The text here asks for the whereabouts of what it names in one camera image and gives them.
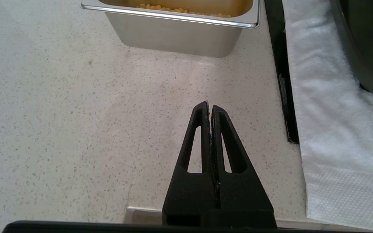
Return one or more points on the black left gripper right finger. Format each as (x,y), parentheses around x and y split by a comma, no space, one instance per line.
(244,194)

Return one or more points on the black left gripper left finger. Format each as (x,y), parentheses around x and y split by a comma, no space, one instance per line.
(189,194)

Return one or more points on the black Midea rice cooker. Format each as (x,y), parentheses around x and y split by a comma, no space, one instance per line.
(367,48)

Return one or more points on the white terry towel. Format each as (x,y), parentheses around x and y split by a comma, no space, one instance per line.
(329,129)

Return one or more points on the black flat strip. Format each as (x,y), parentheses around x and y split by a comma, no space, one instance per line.
(281,64)

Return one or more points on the stainless steel tray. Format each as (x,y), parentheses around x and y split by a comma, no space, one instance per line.
(173,35)

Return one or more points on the yellow corn kernels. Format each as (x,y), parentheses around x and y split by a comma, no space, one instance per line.
(181,11)

